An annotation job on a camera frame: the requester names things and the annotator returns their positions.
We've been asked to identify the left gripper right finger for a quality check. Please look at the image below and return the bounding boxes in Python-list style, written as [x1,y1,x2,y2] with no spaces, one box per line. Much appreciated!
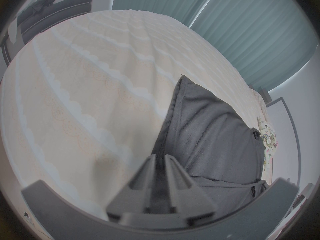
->
[164,155,216,220]

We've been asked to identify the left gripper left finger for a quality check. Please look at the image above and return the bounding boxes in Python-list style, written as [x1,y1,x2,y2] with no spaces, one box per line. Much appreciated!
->
[106,154,157,220]

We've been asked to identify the black shorts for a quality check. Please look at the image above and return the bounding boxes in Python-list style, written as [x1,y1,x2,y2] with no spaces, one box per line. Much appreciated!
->
[150,75,270,212]

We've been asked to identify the bed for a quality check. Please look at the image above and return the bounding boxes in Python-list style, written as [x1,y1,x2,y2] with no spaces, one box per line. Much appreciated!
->
[0,9,300,222]

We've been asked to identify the white printed garment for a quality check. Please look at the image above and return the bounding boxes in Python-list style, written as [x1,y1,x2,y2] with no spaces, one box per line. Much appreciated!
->
[257,116,278,169]

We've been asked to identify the cream pillow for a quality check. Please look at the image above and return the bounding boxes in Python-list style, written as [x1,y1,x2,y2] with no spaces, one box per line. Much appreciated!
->
[251,89,267,121]

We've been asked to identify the grey bedside table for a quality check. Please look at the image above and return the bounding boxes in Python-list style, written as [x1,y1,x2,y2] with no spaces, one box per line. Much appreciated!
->
[249,84,272,104]

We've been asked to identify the blue-green curtain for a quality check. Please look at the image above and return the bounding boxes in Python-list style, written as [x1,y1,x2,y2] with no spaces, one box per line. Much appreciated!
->
[111,0,222,28]
[191,0,319,91]

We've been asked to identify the dark garment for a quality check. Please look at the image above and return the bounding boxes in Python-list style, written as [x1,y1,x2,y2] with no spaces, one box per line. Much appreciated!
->
[31,0,57,16]

